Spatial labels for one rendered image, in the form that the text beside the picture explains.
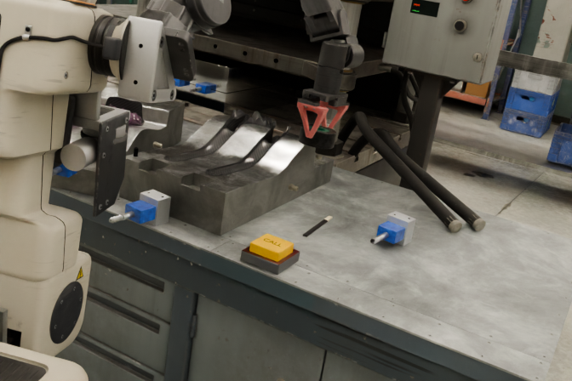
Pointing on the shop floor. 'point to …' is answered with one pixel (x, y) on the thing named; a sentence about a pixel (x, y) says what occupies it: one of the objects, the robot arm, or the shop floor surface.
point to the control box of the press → (447, 30)
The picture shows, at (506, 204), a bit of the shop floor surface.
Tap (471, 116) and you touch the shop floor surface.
